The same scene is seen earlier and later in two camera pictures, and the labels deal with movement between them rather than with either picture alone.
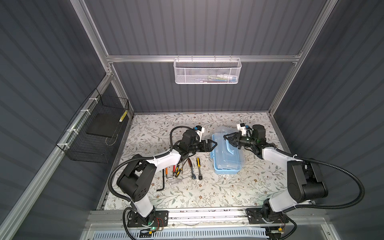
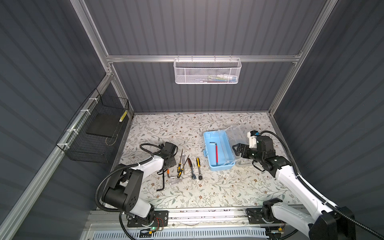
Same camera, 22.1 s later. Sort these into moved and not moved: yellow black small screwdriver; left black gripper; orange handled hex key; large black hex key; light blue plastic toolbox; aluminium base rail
Moved: light blue plastic toolbox; left black gripper
Not moved: orange handled hex key; aluminium base rail; large black hex key; yellow black small screwdriver
